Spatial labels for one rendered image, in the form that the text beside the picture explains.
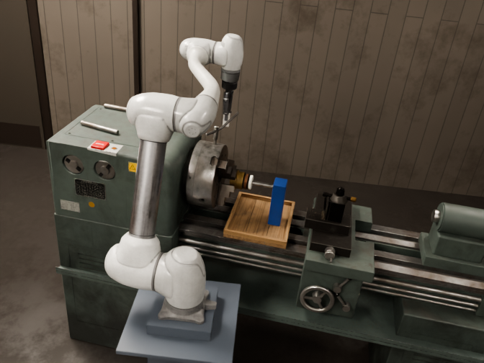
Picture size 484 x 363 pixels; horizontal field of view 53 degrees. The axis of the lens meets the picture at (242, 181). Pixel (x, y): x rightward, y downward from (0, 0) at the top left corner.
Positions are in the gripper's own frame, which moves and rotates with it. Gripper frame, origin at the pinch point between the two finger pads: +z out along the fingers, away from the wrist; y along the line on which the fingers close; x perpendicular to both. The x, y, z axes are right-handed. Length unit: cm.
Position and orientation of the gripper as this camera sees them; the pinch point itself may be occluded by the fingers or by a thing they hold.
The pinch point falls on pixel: (226, 119)
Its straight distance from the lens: 240.8
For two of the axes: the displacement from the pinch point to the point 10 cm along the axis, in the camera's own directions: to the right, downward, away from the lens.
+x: -9.8, -1.8, 1.3
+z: -1.0, 8.6, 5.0
